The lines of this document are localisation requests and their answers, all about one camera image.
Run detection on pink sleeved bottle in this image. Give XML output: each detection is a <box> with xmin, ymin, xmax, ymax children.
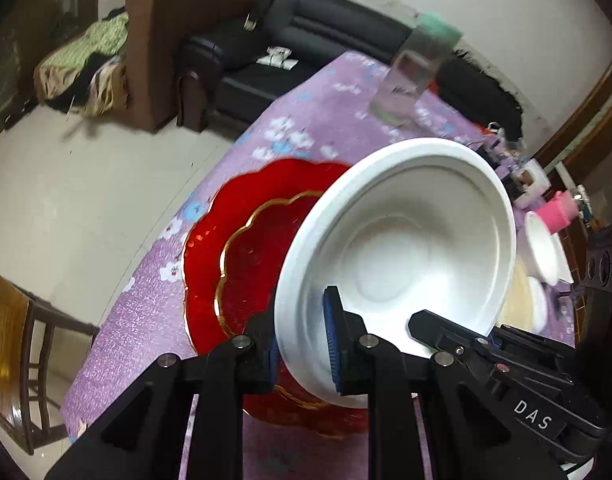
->
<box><xmin>536</xmin><ymin>190</ymin><xmax>580</xmax><ymax>235</ymax></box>

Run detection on wooden door frame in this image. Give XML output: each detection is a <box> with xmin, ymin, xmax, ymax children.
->
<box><xmin>533</xmin><ymin>45</ymin><xmax>612</xmax><ymax>173</ymax></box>

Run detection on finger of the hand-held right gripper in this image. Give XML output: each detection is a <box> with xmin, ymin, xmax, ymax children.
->
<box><xmin>407</xmin><ymin>308</ymin><xmax>493</xmax><ymax>362</ymax></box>
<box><xmin>490</xmin><ymin>324</ymin><xmax>578</xmax><ymax>377</ymax></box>

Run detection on purple floral tablecloth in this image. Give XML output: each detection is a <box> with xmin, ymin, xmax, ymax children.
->
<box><xmin>61</xmin><ymin>50</ymin><xmax>587</xmax><ymax>480</ymax></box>

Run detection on large red glass plate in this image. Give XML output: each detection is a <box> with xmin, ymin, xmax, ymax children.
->
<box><xmin>182</xmin><ymin>158</ymin><xmax>372</xmax><ymax>441</ymax></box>

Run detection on patterned beige blanket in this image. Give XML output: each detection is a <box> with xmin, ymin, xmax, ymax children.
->
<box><xmin>33</xmin><ymin>55</ymin><xmax>129</xmax><ymax>118</ymax></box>

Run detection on brown armchair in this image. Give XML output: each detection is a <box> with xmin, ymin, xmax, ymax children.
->
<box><xmin>123</xmin><ymin>0</ymin><xmax>272</xmax><ymax>133</ymax></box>

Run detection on small red gold-rimmed plate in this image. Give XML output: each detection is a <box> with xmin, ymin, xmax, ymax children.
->
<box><xmin>215</xmin><ymin>191</ymin><xmax>327</xmax><ymax>341</ymax></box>

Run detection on black leather sofa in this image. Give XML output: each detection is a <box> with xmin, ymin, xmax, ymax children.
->
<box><xmin>178</xmin><ymin>0</ymin><xmax>524</xmax><ymax>142</ymax></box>

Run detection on dark wooden glass doors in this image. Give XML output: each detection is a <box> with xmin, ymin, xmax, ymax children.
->
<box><xmin>0</xmin><ymin>0</ymin><xmax>102</xmax><ymax>133</ymax></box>

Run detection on wooden chair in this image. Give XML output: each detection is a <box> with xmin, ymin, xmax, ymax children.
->
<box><xmin>0</xmin><ymin>265</ymin><xmax>101</xmax><ymax>456</ymax></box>

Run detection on green jacket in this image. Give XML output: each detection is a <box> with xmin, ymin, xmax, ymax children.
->
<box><xmin>41</xmin><ymin>12</ymin><xmax>130</xmax><ymax>68</ymax></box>

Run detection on black bag strap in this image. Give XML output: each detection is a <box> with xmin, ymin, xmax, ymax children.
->
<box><xmin>243</xmin><ymin>0</ymin><xmax>278</xmax><ymax>32</ymax></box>

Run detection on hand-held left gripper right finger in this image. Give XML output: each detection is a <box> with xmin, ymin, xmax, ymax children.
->
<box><xmin>323</xmin><ymin>285</ymin><xmax>529</xmax><ymax>480</ymax></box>

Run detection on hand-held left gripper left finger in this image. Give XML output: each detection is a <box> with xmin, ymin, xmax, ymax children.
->
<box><xmin>45</xmin><ymin>314</ymin><xmax>281</xmax><ymax>480</ymax></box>

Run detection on clear green-lidded water bottle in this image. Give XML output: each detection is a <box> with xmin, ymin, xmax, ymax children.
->
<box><xmin>370</xmin><ymin>12</ymin><xmax>464</xmax><ymax>123</ymax></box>

